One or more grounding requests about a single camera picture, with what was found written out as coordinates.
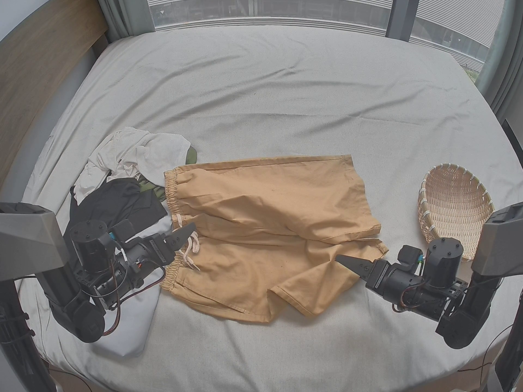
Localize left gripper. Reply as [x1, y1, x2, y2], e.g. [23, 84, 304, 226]
[123, 224, 196, 278]

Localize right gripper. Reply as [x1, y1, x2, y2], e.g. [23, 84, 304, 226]
[334, 253, 425, 305]

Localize tan shorts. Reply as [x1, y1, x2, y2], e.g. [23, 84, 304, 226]
[159, 153, 390, 323]

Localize black garment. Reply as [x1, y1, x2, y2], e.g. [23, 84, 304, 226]
[67, 178, 168, 240]

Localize green garment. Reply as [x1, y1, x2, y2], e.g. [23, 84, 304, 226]
[137, 147, 199, 201]

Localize white garment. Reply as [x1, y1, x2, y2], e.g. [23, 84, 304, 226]
[74, 127, 192, 203]

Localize pale grey garment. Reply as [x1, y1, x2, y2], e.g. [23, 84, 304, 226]
[98, 213, 180, 360]

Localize round woven basket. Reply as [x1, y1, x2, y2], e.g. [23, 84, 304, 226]
[418, 163, 495, 264]

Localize bed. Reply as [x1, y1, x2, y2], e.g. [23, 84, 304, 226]
[0, 0, 523, 392]

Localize blue-green curtain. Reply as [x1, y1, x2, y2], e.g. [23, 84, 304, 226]
[474, 0, 523, 115]
[88, 0, 158, 44]

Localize window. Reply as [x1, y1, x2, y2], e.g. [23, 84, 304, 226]
[139, 0, 507, 72]

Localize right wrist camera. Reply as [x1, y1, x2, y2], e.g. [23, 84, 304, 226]
[398, 244, 423, 266]

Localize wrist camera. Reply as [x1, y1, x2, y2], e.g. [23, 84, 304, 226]
[110, 219, 138, 241]
[398, 244, 423, 266]

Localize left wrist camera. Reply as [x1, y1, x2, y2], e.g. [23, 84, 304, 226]
[110, 219, 138, 241]

